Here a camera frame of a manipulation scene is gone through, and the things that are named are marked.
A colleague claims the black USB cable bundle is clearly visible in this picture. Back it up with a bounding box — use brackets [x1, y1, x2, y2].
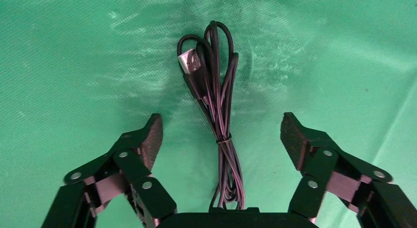
[177, 21, 245, 211]

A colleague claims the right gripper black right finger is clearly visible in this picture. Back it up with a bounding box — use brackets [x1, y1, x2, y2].
[280, 112, 417, 228]

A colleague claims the green table cloth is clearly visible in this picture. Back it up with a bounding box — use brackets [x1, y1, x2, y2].
[0, 0, 417, 228]

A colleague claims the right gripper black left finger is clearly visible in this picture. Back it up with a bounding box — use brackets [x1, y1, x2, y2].
[40, 113, 178, 228]

